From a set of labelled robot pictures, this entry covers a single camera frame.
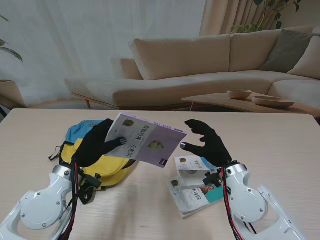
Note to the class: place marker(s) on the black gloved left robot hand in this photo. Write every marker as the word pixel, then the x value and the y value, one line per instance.
pixel 92 147

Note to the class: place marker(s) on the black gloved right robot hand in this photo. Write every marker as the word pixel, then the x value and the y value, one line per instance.
pixel 215 147

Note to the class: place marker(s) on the white and blue cover book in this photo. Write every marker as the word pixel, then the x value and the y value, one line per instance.
pixel 192 165

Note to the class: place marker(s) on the yellow and blue school bag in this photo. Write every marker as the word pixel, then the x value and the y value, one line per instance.
pixel 110 172

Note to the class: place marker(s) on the purple cover book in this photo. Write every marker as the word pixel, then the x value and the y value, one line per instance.
pixel 160 135

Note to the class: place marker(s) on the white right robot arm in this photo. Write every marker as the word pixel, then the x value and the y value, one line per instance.
pixel 247 202

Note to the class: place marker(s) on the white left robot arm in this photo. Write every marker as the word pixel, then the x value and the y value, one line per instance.
pixel 40 207

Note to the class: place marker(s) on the wooden coffee table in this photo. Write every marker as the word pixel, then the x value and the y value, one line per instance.
pixel 217 101

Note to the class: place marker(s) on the small wooden bowl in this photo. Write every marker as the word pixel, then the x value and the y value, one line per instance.
pixel 239 95

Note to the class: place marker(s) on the white and teal cover book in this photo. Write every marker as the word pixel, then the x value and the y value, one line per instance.
pixel 190 202

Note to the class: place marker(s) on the beige sectional sofa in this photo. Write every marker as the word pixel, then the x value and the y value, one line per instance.
pixel 175 87

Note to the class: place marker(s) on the wide shallow wooden bowl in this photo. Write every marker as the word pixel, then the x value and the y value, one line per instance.
pixel 272 102

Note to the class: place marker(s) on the black stand leg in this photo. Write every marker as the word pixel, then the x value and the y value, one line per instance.
pixel 2 111

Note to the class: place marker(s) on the beige plant pot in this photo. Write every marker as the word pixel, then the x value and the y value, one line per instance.
pixel 10 95

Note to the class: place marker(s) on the sheer white curtain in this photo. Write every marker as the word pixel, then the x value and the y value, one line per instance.
pixel 75 37

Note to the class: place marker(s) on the grey sofa cushion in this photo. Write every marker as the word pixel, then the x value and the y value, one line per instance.
pixel 285 52

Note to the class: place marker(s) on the tall green leafy plant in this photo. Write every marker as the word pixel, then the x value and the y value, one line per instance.
pixel 246 28

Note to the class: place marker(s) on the green plant with long leaves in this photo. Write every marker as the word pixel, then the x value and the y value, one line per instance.
pixel 12 53

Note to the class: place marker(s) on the beige sofa cushion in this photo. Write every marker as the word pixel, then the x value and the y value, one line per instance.
pixel 310 62

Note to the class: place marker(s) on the beige pleated curtain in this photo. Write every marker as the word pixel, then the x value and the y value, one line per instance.
pixel 220 17

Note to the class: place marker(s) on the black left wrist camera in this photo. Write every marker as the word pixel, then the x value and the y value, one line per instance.
pixel 92 181

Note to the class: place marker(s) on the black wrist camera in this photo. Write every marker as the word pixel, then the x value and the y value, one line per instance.
pixel 92 181
pixel 212 181

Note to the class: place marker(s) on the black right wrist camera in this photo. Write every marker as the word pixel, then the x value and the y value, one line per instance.
pixel 212 181

